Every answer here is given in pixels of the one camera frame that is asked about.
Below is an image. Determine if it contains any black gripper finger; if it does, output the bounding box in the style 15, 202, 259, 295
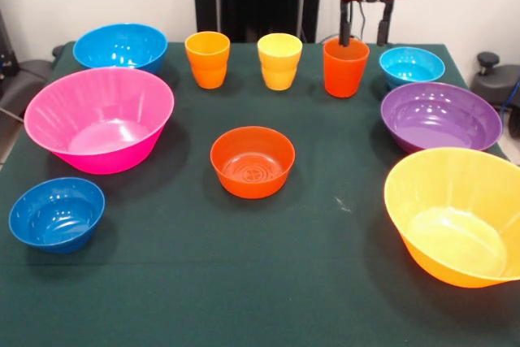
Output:
376, 0, 395, 46
339, 0, 353, 47

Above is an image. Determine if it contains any yellow cup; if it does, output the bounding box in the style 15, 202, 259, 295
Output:
256, 33, 304, 92

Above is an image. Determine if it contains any small red bowl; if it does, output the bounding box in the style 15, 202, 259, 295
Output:
210, 125, 297, 200

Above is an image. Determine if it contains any small cyan bowl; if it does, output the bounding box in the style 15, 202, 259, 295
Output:
379, 46, 446, 90

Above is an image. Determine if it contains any red cup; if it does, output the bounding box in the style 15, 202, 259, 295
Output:
323, 37, 371, 99

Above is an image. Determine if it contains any purple bowl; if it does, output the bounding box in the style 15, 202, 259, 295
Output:
379, 81, 504, 154

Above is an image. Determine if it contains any black stand foot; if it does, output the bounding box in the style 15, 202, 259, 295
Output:
0, 58, 56, 120
470, 51, 520, 106

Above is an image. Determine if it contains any orange cup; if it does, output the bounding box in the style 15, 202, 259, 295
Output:
184, 30, 232, 90

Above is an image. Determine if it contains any large yellow bowl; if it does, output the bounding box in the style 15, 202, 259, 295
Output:
383, 146, 520, 289

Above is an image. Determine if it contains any medium sky blue bowl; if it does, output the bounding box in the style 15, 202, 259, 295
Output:
72, 23, 169, 76

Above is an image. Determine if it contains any dark green tablecloth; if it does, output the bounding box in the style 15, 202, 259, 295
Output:
0, 41, 520, 347

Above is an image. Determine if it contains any large pink bowl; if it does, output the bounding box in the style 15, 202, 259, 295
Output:
23, 66, 176, 176

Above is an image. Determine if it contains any small dark blue bowl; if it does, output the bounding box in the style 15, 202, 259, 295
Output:
8, 176, 106, 254

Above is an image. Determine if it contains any black hanging cable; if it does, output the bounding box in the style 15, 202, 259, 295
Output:
349, 0, 369, 39

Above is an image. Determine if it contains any blue cable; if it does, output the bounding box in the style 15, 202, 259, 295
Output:
500, 78, 520, 115

